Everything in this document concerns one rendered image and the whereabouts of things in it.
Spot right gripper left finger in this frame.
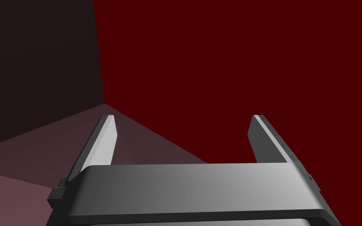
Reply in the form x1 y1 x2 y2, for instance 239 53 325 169
66 115 118 182

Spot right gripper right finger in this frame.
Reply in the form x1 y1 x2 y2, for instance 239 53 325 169
247 115 296 164

